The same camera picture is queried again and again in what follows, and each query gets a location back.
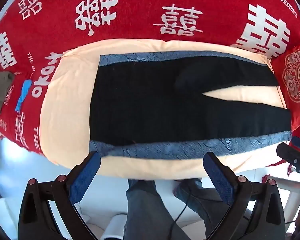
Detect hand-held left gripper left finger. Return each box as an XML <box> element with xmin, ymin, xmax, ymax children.
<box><xmin>18</xmin><ymin>151</ymin><xmax>102</xmax><ymax>240</ymax></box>

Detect black cable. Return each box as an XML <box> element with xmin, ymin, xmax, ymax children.
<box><xmin>169</xmin><ymin>192</ymin><xmax>193</xmax><ymax>240</ymax></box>

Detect red patterned cloth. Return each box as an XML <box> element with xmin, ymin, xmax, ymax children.
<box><xmin>261</xmin><ymin>125</ymin><xmax>300</xmax><ymax>184</ymax></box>

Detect person's left leg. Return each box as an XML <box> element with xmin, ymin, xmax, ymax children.
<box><xmin>124</xmin><ymin>179</ymin><xmax>173</xmax><ymax>240</ymax></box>

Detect small blue cloth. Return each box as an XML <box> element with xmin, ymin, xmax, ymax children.
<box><xmin>15</xmin><ymin>79</ymin><xmax>32</xmax><ymax>112</ymax></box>

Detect red printed blanket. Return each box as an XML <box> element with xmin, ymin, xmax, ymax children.
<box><xmin>0</xmin><ymin>0</ymin><xmax>300</xmax><ymax>155</ymax></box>

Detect black pants with blue stripes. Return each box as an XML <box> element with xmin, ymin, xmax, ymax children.
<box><xmin>89</xmin><ymin>51</ymin><xmax>292</xmax><ymax>160</ymax></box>

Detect cream blanket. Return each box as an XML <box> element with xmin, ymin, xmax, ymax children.
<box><xmin>39</xmin><ymin>39</ymin><xmax>290</xmax><ymax>180</ymax></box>

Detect red embroidered pillow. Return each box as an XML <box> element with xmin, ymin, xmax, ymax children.
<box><xmin>272</xmin><ymin>36</ymin><xmax>300</xmax><ymax>133</ymax></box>

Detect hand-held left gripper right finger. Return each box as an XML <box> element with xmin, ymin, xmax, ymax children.
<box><xmin>203</xmin><ymin>151</ymin><xmax>287</xmax><ymax>240</ymax></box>

